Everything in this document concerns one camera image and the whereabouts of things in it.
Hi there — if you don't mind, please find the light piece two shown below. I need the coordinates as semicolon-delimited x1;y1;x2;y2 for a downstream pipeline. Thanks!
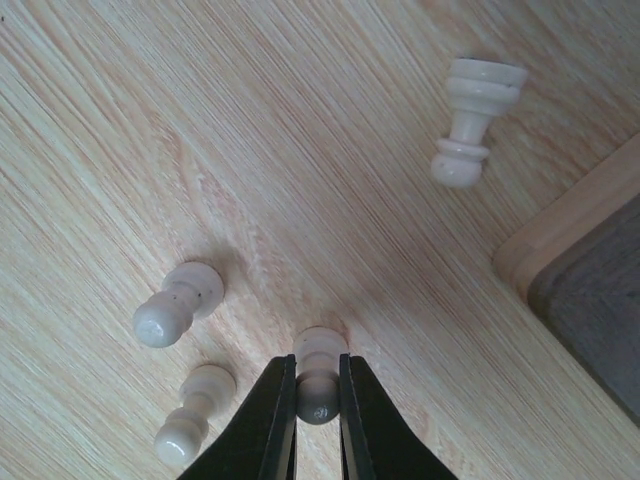
293;327;348;425

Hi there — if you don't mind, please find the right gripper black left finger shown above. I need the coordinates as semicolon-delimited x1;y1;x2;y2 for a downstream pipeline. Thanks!
179;354;297;480

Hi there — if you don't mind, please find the light pawn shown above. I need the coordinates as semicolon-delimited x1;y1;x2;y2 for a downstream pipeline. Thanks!
431;58;528;188

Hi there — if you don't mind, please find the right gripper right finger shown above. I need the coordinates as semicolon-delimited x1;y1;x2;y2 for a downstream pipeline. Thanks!
339;354;457;480

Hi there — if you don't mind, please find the light piece three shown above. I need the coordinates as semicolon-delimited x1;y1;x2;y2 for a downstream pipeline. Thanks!
133;262;225;349

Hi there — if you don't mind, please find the light piece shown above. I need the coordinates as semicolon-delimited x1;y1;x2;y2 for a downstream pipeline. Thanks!
154;364;237;467

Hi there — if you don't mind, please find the wooden chess board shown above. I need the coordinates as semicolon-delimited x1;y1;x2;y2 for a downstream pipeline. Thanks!
493;136;639;423

